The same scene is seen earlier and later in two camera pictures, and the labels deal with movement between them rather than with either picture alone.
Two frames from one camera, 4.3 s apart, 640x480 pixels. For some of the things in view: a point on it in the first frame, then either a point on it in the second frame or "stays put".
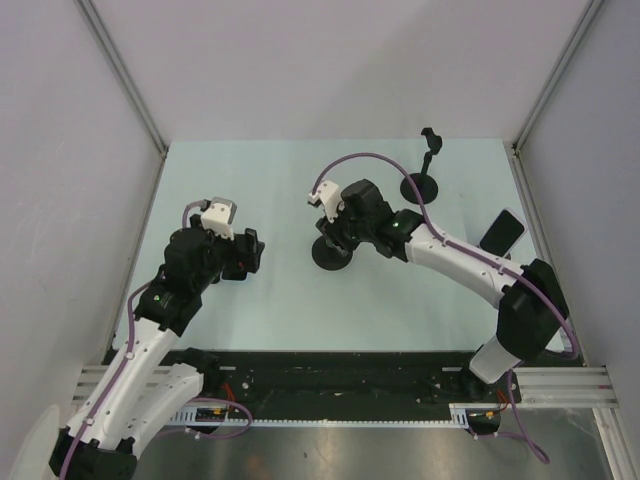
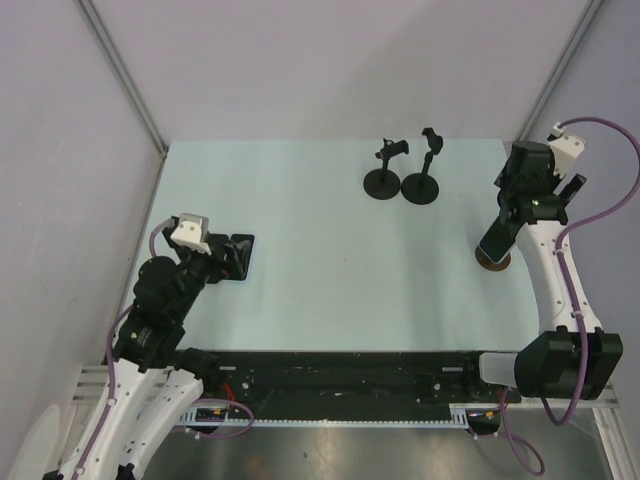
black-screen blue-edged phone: (504, 235) stays put
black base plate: (352, 385) stays put
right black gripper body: (346, 231) → (500, 182)
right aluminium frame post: (514, 146) stays put
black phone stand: (327, 257) → (384, 184)
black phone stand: (426, 184) stays put
